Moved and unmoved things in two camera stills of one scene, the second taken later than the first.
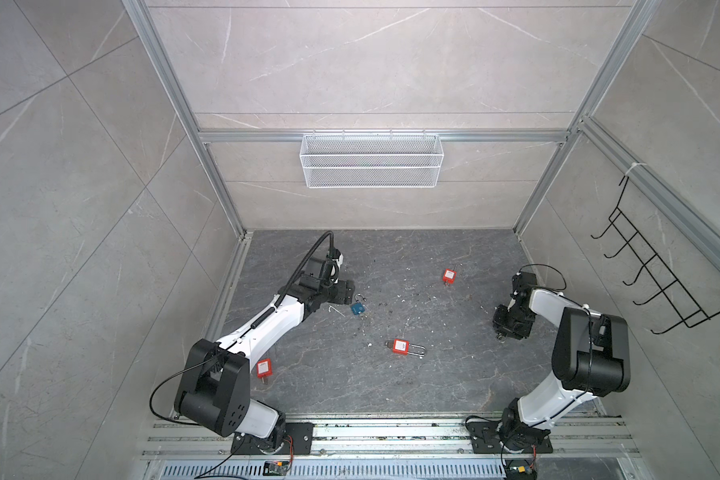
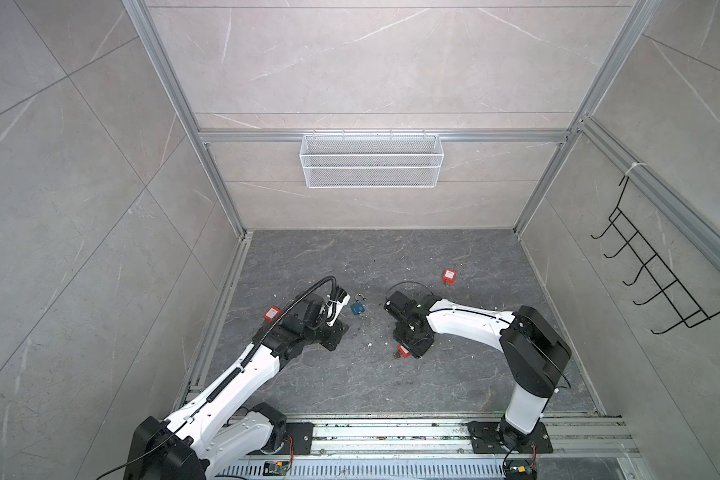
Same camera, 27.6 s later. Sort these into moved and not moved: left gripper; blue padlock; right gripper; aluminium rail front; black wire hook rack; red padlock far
Moved: right gripper; left gripper
Not moved: aluminium rail front; black wire hook rack; red padlock far; blue padlock
